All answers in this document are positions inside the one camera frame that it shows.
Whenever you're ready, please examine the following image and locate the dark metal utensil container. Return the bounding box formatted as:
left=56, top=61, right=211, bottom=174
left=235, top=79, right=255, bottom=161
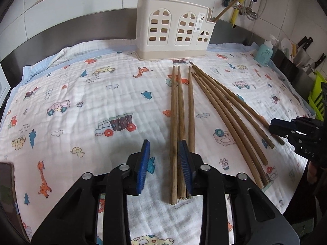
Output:
left=270, top=49, right=316, bottom=83

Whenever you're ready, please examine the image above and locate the cream plastic chopstick holder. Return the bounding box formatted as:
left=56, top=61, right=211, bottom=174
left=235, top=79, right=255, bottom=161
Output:
left=135, top=0, right=216, bottom=61

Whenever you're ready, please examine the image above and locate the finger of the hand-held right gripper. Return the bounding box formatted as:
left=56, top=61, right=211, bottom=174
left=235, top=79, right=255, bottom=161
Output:
left=269, top=125, right=294, bottom=139
left=271, top=117, right=301, bottom=129

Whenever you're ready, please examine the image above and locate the smooth curved wooden chopstick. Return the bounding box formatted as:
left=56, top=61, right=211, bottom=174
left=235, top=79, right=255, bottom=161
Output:
left=189, top=62, right=285, bottom=146
left=191, top=73, right=264, bottom=190
left=191, top=72, right=269, bottom=166
left=191, top=65, right=275, bottom=149
left=194, top=73, right=270, bottom=186

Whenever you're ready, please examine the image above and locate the yellow gas hose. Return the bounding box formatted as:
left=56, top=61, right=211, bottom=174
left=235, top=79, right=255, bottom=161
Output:
left=231, top=0, right=256, bottom=29

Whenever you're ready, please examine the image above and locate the knife with black handle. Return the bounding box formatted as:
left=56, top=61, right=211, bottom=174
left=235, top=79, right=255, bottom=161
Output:
left=308, top=53, right=327, bottom=73

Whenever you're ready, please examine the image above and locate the green plastic rack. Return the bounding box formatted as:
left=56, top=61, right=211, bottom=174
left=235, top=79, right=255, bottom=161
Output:
left=307, top=70, right=327, bottom=119

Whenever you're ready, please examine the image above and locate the teal soap pump bottle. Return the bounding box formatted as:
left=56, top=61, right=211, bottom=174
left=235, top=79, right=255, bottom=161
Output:
left=255, top=36, right=279, bottom=67

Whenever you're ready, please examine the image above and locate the white spoon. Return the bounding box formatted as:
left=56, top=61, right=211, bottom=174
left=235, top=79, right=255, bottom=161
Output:
left=280, top=38, right=293, bottom=60

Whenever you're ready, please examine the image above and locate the white appliance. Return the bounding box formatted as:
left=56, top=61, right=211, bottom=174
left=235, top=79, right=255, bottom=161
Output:
left=0, top=62, right=11, bottom=103

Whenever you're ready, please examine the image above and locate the brown wooden chopstick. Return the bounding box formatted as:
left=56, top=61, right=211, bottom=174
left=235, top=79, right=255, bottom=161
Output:
left=213, top=0, right=248, bottom=23

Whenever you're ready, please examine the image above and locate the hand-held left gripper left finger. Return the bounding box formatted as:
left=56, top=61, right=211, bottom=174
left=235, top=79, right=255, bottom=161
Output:
left=32, top=139, right=151, bottom=245

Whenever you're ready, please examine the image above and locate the printed cartoon blanket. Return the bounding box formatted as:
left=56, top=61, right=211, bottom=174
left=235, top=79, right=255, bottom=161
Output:
left=0, top=39, right=316, bottom=245

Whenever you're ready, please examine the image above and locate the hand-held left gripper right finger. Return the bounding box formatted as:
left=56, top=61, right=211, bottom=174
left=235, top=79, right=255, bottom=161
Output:
left=178, top=140, right=294, bottom=245

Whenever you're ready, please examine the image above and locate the dark smartphone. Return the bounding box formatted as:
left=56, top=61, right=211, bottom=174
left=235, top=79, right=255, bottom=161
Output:
left=0, top=162, right=15, bottom=210

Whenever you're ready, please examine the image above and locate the metal water valve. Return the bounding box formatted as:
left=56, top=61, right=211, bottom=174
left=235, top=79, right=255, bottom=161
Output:
left=222, top=0, right=259, bottom=21

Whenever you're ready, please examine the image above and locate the ribbed wooden chopstick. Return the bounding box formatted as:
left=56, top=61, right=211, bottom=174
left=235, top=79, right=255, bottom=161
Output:
left=169, top=66, right=178, bottom=205
left=177, top=66, right=187, bottom=201
left=187, top=67, right=196, bottom=199

